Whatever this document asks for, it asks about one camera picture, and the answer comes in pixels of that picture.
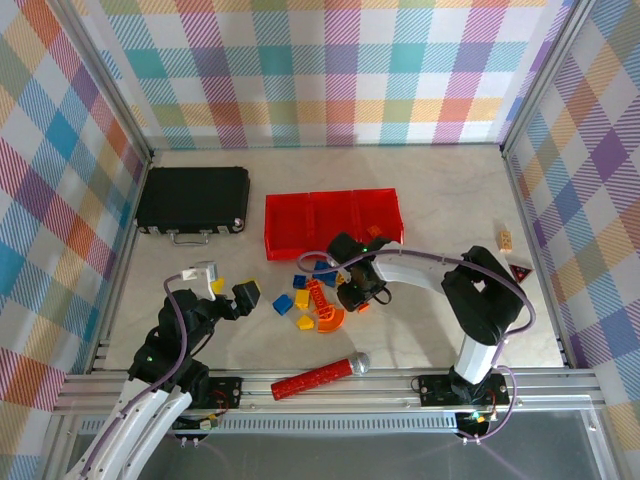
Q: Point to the yellow sloped lego piece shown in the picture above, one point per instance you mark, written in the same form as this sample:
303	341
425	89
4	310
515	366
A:
304	322

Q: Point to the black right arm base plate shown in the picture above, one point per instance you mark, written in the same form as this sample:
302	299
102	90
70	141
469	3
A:
435	390

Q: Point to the blue lego brick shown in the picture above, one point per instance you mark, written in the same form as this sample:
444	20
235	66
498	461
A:
321	265
282	304
299	281
325	278

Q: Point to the aluminium side rail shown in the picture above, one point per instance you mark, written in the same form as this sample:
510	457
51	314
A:
122	260
541	265

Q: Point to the red black triangle piece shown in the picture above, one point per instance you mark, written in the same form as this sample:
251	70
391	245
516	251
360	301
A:
521	272

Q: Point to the yellow lego brick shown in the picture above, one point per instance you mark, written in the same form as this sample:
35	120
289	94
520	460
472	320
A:
340	278
301	298

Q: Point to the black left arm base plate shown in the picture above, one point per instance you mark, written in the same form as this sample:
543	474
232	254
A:
225	392

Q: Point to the red glitter toy microphone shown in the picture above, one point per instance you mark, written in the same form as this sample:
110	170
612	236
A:
310	380

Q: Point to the black carrying case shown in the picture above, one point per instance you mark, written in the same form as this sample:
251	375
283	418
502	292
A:
192	200

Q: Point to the aluminium frame rail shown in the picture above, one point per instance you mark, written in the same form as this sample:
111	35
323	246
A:
350	395

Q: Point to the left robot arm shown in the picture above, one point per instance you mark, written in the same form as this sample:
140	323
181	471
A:
165	405

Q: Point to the orange lego arch piece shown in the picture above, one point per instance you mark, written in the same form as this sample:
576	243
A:
332	324

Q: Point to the aluminium frame post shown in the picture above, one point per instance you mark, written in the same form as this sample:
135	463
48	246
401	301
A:
547	75
112	85

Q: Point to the small wooden block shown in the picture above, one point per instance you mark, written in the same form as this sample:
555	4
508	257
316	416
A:
505	241

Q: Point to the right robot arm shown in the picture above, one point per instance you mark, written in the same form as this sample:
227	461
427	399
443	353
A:
400	272

